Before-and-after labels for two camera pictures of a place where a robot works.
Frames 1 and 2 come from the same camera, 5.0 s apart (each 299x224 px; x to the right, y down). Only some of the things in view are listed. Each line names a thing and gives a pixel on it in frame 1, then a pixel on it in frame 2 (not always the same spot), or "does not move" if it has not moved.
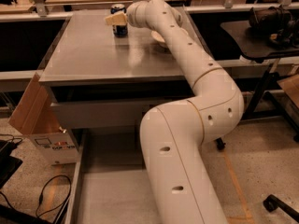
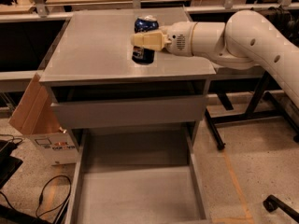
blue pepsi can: x=119 y=30 to x=140 y=54
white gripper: x=132 y=17 to x=178 y=40
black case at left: x=8 y=164 does not move
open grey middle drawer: x=109 y=183 does not move
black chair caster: x=271 y=203 does not move
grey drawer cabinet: x=105 y=83 does not move
